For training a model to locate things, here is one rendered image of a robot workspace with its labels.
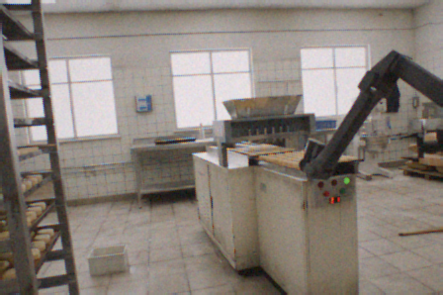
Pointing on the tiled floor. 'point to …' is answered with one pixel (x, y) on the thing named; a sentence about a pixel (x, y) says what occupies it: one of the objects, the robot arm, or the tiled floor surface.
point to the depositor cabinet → (228, 210)
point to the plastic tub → (108, 259)
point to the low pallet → (422, 172)
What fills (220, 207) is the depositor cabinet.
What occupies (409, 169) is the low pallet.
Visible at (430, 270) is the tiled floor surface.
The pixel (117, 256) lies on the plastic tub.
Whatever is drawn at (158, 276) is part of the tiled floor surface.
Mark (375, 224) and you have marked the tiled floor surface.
